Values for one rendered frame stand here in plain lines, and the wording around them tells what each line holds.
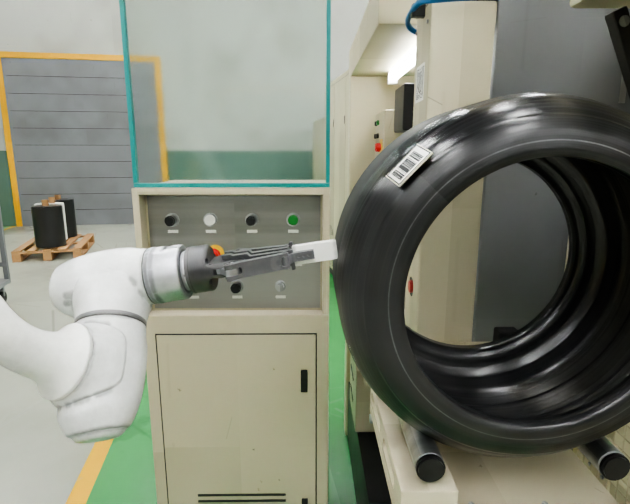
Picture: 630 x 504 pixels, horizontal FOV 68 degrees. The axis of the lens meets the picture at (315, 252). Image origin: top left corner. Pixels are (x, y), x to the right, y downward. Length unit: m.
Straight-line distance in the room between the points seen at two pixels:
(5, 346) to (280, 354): 0.91
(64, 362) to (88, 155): 9.28
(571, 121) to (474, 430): 0.45
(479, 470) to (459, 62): 0.78
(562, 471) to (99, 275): 0.86
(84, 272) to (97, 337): 0.13
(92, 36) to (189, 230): 8.80
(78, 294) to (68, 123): 9.28
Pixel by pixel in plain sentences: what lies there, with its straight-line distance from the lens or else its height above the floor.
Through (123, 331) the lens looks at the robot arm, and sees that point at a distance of 0.73.
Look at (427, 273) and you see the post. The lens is 1.05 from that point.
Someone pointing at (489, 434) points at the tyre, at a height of 0.96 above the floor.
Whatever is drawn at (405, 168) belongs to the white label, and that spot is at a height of 1.35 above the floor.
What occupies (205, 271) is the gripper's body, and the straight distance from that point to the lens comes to 0.73.
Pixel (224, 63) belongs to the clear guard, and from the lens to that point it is 1.37.
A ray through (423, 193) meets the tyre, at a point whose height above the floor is 1.31.
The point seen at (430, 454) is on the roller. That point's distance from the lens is 0.79.
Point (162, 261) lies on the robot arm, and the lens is 0.74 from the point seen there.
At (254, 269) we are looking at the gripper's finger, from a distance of 0.70.
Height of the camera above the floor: 1.37
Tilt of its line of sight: 12 degrees down
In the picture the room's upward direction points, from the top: straight up
